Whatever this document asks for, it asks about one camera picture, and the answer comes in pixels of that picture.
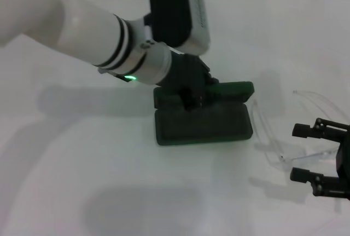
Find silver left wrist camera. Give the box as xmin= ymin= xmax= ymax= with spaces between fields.
xmin=147 ymin=0 xmax=212 ymax=56

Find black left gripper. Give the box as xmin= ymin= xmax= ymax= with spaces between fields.
xmin=157 ymin=51 xmax=220 ymax=112

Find clear frame glasses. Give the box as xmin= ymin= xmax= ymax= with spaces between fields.
xmin=250 ymin=90 xmax=340 ymax=171

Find green glasses case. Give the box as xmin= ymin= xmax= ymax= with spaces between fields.
xmin=153 ymin=80 xmax=255 ymax=147

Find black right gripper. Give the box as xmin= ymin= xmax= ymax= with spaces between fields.
xmin=289 ymin=117 xmax=350 ymax=200

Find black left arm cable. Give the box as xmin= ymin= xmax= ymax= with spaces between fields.
xmin=97 ymin=67 xmax=130 ymax=84

